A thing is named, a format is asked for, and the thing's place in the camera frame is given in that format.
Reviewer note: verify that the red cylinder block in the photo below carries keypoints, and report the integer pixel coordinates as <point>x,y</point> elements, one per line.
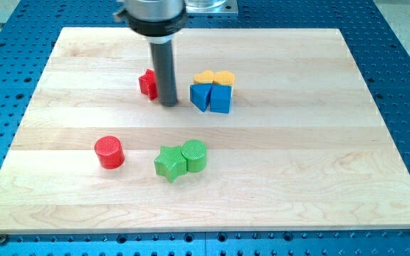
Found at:
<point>109,152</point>

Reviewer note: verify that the yellow heart block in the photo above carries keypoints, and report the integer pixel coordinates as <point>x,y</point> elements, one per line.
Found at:
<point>205,77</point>

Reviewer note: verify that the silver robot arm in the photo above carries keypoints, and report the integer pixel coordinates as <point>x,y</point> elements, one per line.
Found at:
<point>150,10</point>

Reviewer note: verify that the wooden board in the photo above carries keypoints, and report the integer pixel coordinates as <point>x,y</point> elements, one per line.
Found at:
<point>303,147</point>

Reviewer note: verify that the red star block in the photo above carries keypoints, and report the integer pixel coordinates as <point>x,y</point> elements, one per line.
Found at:
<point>148,84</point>

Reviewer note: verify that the blue triangle block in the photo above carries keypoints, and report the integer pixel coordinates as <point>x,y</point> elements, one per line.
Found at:
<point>200,95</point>

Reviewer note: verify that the green star block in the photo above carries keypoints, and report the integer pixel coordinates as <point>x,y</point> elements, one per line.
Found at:
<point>170,163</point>

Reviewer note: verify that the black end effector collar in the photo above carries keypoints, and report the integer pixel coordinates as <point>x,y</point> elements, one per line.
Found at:
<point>159,28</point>

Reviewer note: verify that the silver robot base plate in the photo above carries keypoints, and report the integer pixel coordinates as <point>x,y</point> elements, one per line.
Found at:
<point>212,7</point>

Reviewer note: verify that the blue cube block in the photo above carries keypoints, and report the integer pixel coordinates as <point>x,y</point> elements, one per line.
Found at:
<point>220,99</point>

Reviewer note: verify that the green cylinder block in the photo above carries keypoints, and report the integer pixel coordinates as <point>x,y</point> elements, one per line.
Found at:
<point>194,151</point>

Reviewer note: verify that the yellow pentagon block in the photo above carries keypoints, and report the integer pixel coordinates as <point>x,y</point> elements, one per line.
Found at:
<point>224,78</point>

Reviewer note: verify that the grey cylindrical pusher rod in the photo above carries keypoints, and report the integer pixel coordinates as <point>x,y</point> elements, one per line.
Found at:
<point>163,62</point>

